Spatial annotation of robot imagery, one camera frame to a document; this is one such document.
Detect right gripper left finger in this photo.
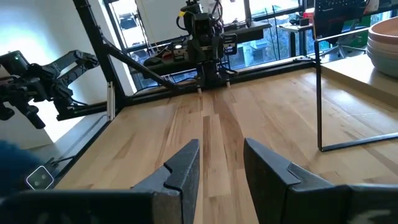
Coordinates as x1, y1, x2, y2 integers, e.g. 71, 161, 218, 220
0, 139, 201, 224

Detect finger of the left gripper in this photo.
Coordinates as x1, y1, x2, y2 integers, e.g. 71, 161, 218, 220
187, 39, 203, 63
213, 34, 225, 62

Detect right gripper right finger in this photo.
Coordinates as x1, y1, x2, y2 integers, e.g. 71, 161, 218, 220
243, 138, 398, 224

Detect pale peach plate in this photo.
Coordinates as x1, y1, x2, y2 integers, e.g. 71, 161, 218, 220
366, 36, 398, 54

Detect light grey plate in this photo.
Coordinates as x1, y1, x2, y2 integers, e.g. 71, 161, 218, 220
366, 46, 398, 62

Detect terracotta plate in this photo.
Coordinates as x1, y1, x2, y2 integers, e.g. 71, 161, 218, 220
368, 16, 398, 45

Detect light teal plate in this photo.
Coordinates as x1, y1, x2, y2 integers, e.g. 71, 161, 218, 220
367, 52, 398, 78

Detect wooden shelf with black legs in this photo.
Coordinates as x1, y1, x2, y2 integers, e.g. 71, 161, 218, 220
313, 27, 398, 153

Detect small white table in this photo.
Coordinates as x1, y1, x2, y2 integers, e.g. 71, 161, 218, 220
277, 21, 313, 58

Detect smartphone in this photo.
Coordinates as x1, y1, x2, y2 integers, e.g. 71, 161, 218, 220
25, 164, 55, 191

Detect person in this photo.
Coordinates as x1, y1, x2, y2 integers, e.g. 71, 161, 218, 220
0, 139, 43, 197

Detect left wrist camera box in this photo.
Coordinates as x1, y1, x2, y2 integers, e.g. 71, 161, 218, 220
192, 12, 216, 42

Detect black aluminium rig frame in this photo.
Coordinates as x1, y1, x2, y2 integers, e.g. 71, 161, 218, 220
46, 0, 315, 187

